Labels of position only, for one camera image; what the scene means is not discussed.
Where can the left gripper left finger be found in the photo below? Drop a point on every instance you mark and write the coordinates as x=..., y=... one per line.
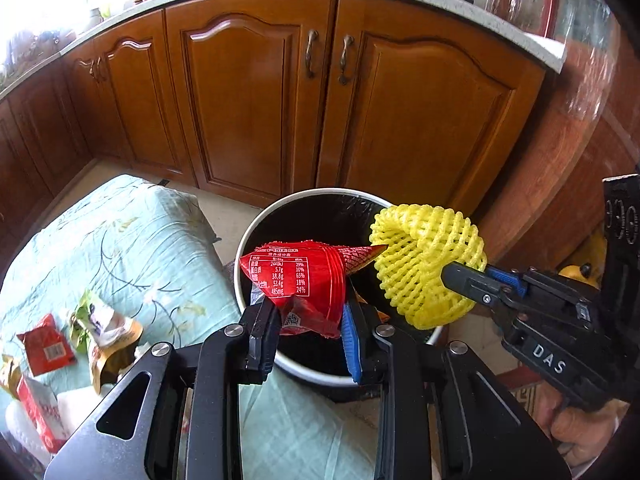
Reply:
x=262, y=323

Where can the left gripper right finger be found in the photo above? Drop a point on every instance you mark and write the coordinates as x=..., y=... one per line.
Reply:
x=364, y=357

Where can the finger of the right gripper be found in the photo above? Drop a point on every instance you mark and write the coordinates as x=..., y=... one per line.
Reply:
x=511, y=282
x=472, y=284

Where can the yellow foam fruit net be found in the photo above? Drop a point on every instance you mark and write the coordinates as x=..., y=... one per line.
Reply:
x=420, y=240

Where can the red snack wrapper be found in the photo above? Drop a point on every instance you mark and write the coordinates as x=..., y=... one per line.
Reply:
x=306, y=281

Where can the white trash bin black liner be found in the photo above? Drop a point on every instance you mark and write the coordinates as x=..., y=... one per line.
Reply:
x=335, y=216

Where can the wooden kitchen cabinets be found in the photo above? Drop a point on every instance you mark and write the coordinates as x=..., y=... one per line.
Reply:
x=257, y=99

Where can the right hand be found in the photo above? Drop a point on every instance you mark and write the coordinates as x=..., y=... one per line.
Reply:
x=583, y=435

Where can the light green floral tablecloth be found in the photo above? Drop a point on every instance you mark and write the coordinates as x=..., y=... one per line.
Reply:
x=148, y=252

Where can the small red snack packet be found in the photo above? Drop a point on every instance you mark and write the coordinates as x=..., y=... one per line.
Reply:
x=46, y=347

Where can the red white milk carton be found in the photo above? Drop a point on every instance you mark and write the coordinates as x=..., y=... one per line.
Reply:
x=41, y=406

